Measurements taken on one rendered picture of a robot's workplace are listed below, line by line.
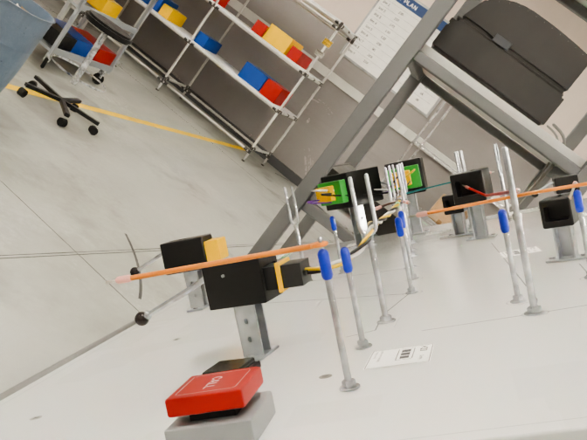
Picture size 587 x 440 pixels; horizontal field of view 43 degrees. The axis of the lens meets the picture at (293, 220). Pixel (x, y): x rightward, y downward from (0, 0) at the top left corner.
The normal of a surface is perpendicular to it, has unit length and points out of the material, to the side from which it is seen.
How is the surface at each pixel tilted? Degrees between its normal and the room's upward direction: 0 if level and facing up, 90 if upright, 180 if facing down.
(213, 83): 90
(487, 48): 90
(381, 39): 90
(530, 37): 90
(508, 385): 49
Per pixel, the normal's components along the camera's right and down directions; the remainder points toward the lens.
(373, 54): -0.33, -0.01
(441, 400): -0.20, -0.98
